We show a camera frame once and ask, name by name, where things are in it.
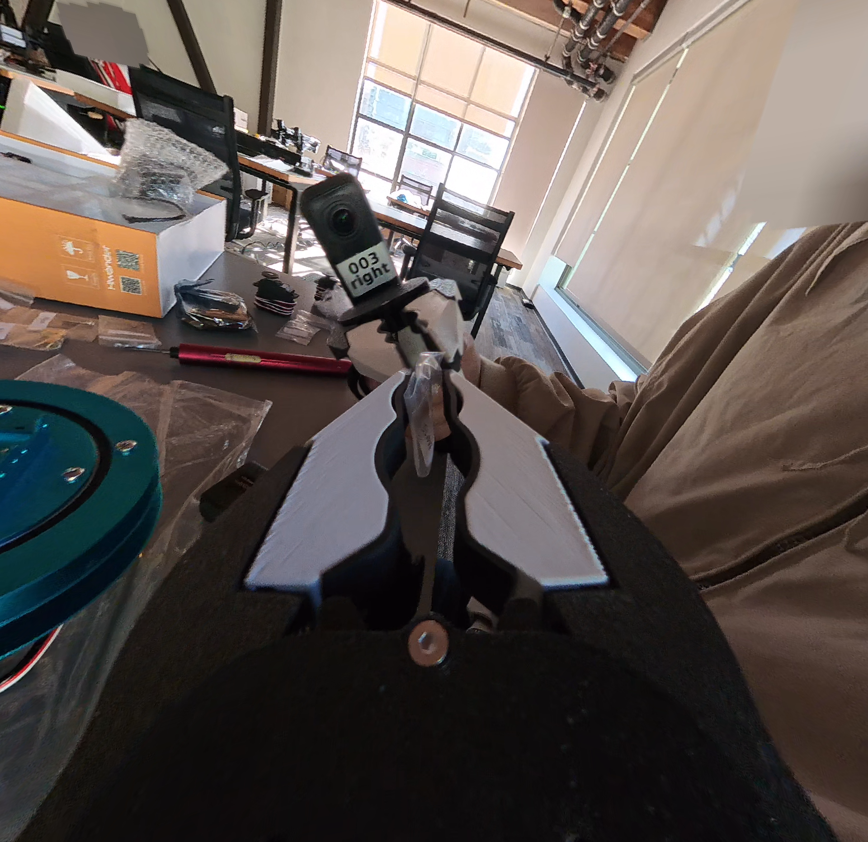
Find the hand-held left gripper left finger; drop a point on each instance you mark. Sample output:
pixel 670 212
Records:
pixel 319 509

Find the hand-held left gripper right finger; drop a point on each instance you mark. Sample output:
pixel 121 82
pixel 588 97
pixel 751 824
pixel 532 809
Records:
pixel 536 516

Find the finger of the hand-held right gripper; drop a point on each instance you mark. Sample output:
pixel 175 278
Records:
pixel 380 353
pixel 447 326

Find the small clear zip bag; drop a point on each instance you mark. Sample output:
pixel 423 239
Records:
pixel 422 414

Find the large clear plastic bag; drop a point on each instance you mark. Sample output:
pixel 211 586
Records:
pixel 203 421

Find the blue round metal turntable base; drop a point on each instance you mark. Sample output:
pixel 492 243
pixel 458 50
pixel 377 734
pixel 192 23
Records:
pixel 102 516

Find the person's right forearm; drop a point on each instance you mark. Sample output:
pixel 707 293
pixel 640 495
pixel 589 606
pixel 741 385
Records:
pixel 556 401

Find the person's right hand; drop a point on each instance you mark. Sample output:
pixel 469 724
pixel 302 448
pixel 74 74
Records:
pixel 473 367

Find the long wooden table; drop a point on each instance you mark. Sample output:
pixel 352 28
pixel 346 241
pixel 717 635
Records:
pixel 386 211

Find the black slatted chair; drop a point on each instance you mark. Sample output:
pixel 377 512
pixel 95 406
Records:
pixel 461 245

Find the red screwdriver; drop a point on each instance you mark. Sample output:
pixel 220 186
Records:
pixel 271 362

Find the large gridded window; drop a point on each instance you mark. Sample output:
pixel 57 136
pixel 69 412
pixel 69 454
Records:
pixel 434 123

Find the dark plastic parts bag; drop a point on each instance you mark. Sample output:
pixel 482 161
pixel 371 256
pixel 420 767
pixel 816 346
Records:
pixel 213 306

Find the bubble wrap sheet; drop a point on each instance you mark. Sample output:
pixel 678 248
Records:
pixel 163 164

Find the black zip tie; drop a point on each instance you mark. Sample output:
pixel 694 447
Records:
pixel 152 216

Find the black mesh office chair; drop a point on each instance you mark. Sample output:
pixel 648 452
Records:
pixel 183 109

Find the white roller blind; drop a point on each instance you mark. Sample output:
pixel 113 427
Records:
pixel 678 211

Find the orange cardboard box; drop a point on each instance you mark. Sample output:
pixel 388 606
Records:
pixel 81 258

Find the white box lid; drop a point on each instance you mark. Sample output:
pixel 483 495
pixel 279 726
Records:
pixel 47 116

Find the metal ceiling pipes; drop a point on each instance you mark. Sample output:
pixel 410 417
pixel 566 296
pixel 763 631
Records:
pixel 597 21

